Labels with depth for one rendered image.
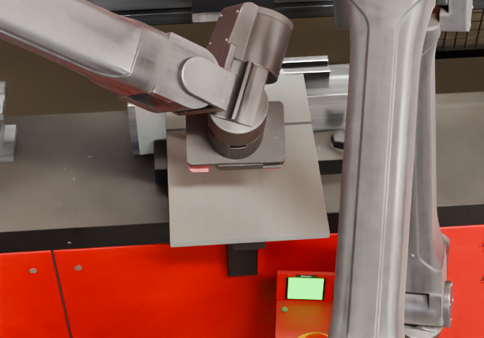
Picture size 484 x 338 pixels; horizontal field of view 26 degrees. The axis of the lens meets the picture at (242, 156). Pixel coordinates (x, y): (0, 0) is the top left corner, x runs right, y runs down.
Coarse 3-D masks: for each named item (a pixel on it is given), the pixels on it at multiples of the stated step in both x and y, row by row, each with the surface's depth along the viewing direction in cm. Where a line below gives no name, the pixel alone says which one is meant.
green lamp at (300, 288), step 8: (296, 280) 134; (304, 280) 134; (312, 280) 134; (320, 280) 134; (288, 288) 136; (296, 288) 136; (304, 288) 136; (312, 288) 136; (320, 288) 136; (288, 296) 137; (296, 296) 137; (304, 296) 137; (312, 296) 137; (320, 296) 137
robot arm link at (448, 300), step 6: (444, 282) 106; (450, 282) 106; (444, 288) 105; (450, 288) 105; (444, 294) 105; (450, 294) 106; (444, 300) 105; (450, 300) 106; (444, 306) 105; (450, 306) 107; (444, 312) 106; (450, 312) 107; (444, 318) 107; (450, 318) 108; (420, 324) 110; (444, 324) 108; (450, 324) 108
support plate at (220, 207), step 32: (288, 96) 133; (288, 128) 129; (288, 160) 125; (192, 192) 122; (224, 192) 122; (256, 192) 122; (288, 192) 122; (320, 192) 122; (192, 224) 119; (224, 224) 119; (256, 224) 119; (288, 224) 119; (320, 224) 119
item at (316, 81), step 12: (288, 60) 137; (300, 60) 137; (312, 60) 137; (324, 60) 137; (288, 72) 136; (300, 72) 136; (312, 72) 136; (324, 72) 136; (312, 84) 138; (324, 84) 138
